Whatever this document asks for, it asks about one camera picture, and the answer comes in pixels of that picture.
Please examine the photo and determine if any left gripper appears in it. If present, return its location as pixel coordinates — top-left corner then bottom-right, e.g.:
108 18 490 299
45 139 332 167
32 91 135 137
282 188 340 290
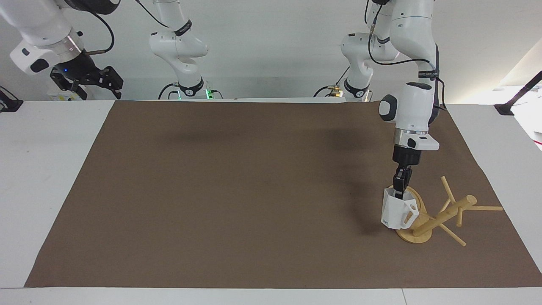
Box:
392 145 422 169

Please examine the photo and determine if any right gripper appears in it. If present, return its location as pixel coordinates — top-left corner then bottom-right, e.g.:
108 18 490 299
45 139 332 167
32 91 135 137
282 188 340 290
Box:
50 52 124 101

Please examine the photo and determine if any white faceted cup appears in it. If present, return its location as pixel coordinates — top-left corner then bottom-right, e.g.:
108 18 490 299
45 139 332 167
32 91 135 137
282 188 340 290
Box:
381 186 421 231

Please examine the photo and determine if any wooden cup rack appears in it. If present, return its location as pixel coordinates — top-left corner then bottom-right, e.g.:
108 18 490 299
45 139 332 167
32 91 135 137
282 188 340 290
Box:
395 175 504 247

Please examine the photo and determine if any black stand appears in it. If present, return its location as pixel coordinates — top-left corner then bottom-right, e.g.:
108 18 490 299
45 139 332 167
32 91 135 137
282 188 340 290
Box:
0 86 24 113
494 70 542 116

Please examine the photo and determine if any black cable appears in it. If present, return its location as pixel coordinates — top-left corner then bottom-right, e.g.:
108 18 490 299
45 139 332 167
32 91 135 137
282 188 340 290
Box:
158 82 180 100
313 78 351 98
365 0 447 111
83 12 116 55

